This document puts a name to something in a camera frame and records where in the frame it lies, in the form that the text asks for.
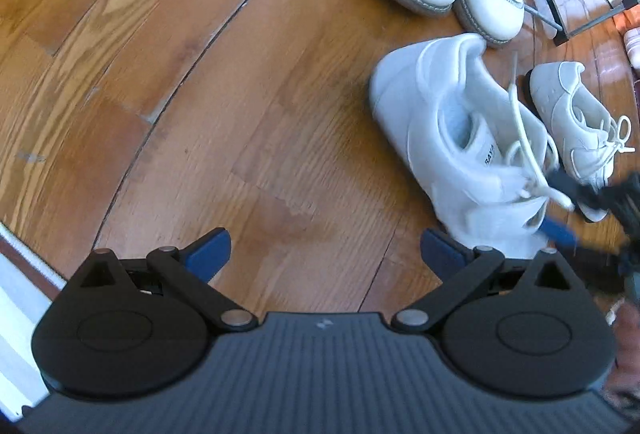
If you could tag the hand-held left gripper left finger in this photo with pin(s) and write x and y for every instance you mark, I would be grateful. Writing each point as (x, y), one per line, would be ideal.
(207, 254)

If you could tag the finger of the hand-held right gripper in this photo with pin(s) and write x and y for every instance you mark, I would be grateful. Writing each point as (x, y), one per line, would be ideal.
(580, 194)
(562, 231)

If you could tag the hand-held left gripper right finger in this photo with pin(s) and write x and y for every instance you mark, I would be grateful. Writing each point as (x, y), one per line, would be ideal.
(442, 251)

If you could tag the small white leather sneaker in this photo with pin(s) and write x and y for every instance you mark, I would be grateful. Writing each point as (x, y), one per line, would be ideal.
(560, 104)

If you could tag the pink case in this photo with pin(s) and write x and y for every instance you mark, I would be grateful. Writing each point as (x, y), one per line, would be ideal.
(632, 46)

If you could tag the striped rug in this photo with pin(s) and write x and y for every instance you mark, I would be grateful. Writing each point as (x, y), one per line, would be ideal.
(20, 314)

